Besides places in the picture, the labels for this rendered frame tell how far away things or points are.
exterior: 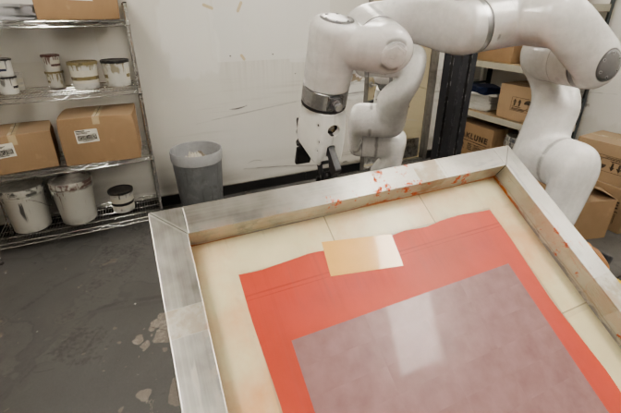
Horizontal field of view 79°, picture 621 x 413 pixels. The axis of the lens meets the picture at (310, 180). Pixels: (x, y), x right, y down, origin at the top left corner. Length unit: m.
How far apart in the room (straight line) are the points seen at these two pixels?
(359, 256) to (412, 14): 0.41
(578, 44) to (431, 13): 0.22
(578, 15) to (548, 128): 0.23
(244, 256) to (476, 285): 0.32
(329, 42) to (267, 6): 3.30
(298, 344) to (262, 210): 0.16
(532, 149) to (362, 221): 0.41
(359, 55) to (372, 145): 0.60
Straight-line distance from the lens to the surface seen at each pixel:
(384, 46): 0.58
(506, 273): 0.62
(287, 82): 3.97
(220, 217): 0.47
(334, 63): 0.57
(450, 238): 0.60
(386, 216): 0.56
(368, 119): 1.05
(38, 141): 3.40
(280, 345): 0.46
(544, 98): 0.85
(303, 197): 0.50
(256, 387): 0.44
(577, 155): 0.80
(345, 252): 0.51
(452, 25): 0.69
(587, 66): 0.75
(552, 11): 0.69
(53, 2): 3.23
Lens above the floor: 1.77
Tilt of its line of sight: 24 degrees down
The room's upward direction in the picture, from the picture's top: straight up
